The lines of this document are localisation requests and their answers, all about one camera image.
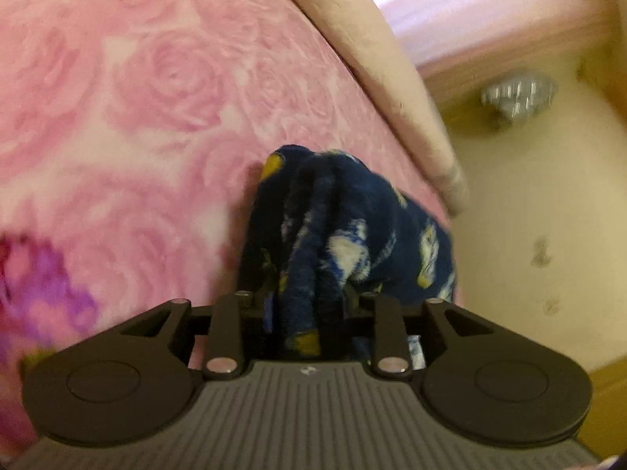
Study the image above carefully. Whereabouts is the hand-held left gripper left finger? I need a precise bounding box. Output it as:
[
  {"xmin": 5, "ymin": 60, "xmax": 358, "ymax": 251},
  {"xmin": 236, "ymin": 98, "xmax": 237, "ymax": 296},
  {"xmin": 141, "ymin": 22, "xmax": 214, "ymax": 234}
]
[{"xmin": 120, "ymin": 291, "xmax": 275, "ymax": 381}]

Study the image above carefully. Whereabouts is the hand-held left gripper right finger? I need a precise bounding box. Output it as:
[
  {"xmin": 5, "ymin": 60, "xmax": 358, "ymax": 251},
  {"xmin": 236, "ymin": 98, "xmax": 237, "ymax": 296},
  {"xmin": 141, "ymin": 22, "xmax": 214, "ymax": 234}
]
[{"xmin": 343, "ymin": 290, "xmax": 493, "ymax": 381}]

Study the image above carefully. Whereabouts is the navy printed fleece garment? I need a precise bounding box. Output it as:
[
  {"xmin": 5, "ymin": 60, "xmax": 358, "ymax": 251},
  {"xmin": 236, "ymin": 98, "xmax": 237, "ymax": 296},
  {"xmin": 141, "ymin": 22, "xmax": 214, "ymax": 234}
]
[{"xmin": 240, "ymin": 144, "xmax": 458, "ymax": 360}]

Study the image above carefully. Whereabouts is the purple floral bed sheet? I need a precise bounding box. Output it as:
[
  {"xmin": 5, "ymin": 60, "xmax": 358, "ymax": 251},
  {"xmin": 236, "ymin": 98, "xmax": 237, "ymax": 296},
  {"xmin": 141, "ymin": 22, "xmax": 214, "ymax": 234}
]
[{"xmin": 0, "ymin": 232, "xmax": 101, "ymax": 370}]

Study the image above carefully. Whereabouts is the pink rose blanket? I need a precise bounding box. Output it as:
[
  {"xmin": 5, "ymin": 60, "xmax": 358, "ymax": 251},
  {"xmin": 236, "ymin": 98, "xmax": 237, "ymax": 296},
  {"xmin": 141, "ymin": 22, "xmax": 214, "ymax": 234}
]
[{"xmin": 0, "ymin": 0, "xmax": 454, "ymax": 458}]

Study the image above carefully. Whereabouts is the shiny silver object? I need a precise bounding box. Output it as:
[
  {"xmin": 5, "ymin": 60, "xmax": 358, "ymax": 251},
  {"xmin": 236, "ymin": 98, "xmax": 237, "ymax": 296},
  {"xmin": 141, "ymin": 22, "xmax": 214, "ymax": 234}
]
[{"xmin": 480, "ymin": 70, "xmax": 559, "ymax": 124}]

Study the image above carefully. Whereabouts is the pink curtain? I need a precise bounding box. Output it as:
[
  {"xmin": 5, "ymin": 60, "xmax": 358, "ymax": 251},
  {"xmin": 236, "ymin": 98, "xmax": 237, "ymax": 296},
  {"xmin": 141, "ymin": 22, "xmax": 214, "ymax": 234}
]
[{"xmin": 343, "ymin": 0, "xmax": 615, "ymax": 68}]

